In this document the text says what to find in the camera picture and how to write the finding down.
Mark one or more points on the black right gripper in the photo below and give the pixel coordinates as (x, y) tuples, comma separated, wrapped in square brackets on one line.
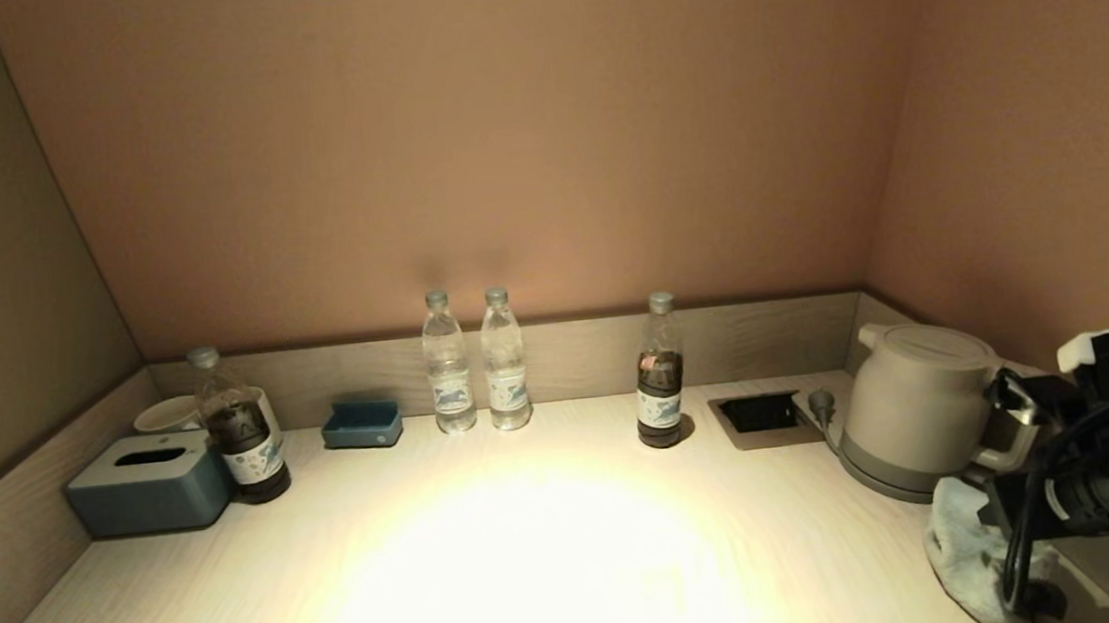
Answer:
[(1012, 512)]

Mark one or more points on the light blue cleaning cloth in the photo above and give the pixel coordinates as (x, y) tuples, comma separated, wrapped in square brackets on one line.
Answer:
[(961, 542)]

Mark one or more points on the grey kettle base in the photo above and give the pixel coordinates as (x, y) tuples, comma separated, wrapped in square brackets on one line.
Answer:
[(882, 493)]

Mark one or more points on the white electric kettle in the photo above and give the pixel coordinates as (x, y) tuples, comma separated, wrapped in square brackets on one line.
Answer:
[(913, 391)]

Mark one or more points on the grey kettle power plug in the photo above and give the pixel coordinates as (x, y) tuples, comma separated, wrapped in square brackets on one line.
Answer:
[(822, 405)]

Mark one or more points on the recessed black table socket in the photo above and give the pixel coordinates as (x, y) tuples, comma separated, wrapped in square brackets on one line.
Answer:
[(762, 414)]

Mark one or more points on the dark drink bottle, nearly full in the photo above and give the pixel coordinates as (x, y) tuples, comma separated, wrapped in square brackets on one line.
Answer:
[(660, 391)]

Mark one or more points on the clear water bottle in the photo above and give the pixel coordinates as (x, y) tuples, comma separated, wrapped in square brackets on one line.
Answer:
[(449, 379), (507, 374)]

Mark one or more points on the small blue plastic tray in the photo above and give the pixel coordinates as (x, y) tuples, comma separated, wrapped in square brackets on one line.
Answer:
[(362, 429)]

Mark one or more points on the white ceramic cup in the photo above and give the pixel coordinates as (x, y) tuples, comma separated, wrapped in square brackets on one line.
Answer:
[(165, 415), (267, 410)]

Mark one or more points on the dark drink bottle, half full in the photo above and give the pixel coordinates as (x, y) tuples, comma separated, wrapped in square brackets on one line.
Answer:
[(248, 447)]

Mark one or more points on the blue-grey tissue box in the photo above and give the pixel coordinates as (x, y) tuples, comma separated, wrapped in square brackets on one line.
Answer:
[(149, 497)]

